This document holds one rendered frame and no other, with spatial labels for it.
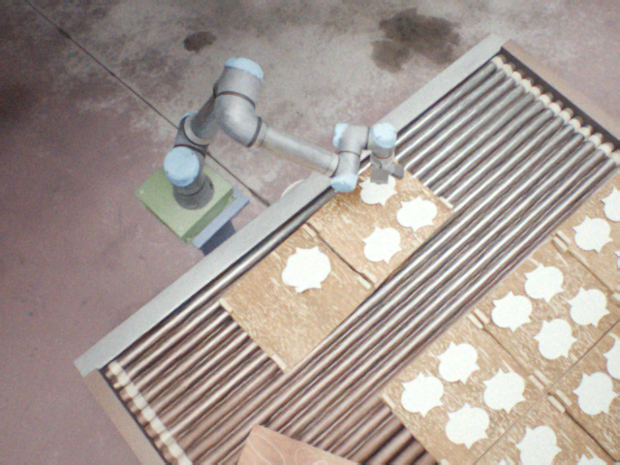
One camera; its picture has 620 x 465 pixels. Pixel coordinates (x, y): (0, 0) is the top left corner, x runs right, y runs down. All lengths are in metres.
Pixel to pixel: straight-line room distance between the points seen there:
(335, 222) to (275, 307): 0.38
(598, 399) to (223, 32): 2.93
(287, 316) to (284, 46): 2.14
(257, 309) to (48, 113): 2.24
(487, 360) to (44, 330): 2.21
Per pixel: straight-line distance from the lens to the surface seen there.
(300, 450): 1.93
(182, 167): 2.10
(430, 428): 2.05
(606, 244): 2.37
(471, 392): 2.09
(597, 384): 2.20
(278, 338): 2.09
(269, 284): 2.14
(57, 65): 4.17
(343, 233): 2.20
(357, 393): 2.06
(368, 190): 2.26
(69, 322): 3.35
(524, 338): 2.16
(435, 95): 2.54
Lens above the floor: 2.96
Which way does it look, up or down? 68 degrees down
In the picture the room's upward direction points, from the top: 8 degrees counter-clockwise
